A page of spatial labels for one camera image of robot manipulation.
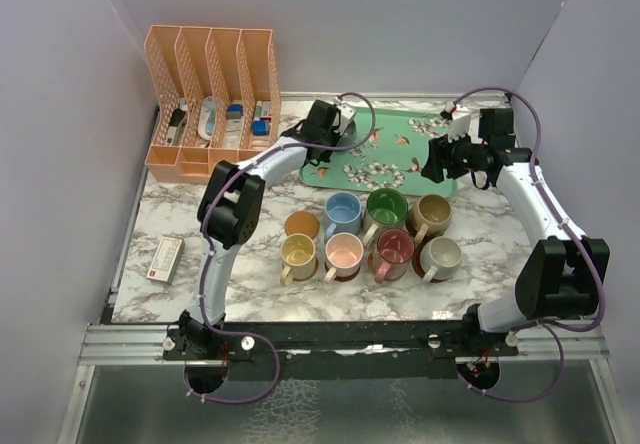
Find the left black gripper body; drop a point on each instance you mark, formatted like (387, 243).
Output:
(330, 138)

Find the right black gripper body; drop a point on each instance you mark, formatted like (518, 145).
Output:
(461, 156)

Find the tan beige mug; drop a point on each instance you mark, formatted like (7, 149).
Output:
(429, 217)

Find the green floral tray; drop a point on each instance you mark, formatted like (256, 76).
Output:
(392, 158)

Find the blue mug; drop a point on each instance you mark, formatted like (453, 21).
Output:
(342, 214)

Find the light wood coaster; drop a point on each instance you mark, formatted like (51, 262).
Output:
(302, 222)
(309, 275)

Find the green mug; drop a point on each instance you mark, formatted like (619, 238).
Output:
(384, 209)

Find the white speckled mug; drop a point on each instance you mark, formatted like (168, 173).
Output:
(440, 259)

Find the peach plastic file organizer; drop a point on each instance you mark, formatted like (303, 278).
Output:
(219, 98)

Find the red floral mug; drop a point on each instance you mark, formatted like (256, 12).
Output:
(392, 255)

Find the brown wooden coaster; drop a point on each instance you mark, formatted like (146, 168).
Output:
(418, 269)

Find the light pink mug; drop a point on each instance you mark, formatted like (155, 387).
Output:
(343, 253)

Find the yellow mug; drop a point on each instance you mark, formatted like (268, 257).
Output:
(298, 255)

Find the woven rattan coaster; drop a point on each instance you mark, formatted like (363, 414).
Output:
(370, 262)

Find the dark grey mug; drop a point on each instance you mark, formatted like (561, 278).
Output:
(348, 137)

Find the dark walnut coaster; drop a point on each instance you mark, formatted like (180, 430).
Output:
(345, 278)

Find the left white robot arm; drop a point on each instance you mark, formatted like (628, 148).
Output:
(230, 208)

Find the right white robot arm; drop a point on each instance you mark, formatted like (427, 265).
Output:
(561, 283)

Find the blue tape dispenser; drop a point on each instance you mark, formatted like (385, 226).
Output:
(261, 127)

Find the blue eraser box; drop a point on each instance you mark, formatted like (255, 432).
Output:
(235, 111)

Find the white blue pack in organizer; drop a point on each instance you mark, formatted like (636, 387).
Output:
(207, 118)

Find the black white tool in organizer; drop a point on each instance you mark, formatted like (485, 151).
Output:
(177, 124)

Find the small white card box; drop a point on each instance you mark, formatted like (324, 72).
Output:
(165, 260)

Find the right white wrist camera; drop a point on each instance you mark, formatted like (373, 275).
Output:
(458, 122)

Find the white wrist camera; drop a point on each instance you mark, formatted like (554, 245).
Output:
(345, 115)
(458, 122)

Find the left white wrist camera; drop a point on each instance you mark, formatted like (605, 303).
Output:
(345, 115)

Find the aluminium frame rail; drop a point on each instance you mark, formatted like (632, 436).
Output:
(125, 344)

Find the black mounting rail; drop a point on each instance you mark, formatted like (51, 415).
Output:
(415, 364)

